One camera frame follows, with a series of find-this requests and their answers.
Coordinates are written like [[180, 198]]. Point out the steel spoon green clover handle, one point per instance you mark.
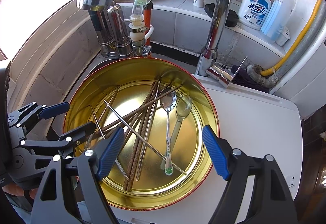
[[168, 103]]

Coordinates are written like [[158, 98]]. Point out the dark cloth rag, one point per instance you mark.
[[243, 79]]

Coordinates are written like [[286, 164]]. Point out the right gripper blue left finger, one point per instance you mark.
[[107, 151]]

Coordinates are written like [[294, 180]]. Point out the left hand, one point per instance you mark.
[[16, 190]]

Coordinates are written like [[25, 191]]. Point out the white hand soap pump bottle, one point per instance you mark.
[[252, 13]]

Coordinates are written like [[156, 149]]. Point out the chrome filter faucet posts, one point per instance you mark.
[[112, 33]]

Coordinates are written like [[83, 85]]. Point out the long single wooden chopstick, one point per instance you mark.
[[138, 110]]

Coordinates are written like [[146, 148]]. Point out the small white container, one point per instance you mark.
[[283, 37]]

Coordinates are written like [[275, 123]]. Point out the grey metal pipe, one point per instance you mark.
[[268, 78]]

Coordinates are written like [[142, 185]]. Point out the orange pipe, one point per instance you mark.
[[147, 20]]

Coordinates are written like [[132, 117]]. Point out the blue translucent bottle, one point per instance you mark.
[[277, 18]]

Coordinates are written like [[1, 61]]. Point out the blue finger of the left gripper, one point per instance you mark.
[[76, 136], [54, 110]]

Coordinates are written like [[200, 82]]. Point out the red gold round tin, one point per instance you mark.
[[162, 109]]

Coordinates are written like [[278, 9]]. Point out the white cutting board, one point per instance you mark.
[[255, 122]]

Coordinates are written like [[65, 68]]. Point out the patterned handle steel chopstick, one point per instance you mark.
[[103, 138]]

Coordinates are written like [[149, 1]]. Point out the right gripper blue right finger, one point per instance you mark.
[[218, 150]]

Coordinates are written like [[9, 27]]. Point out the translucent green plastic spoon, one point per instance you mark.
[[183, 108]]

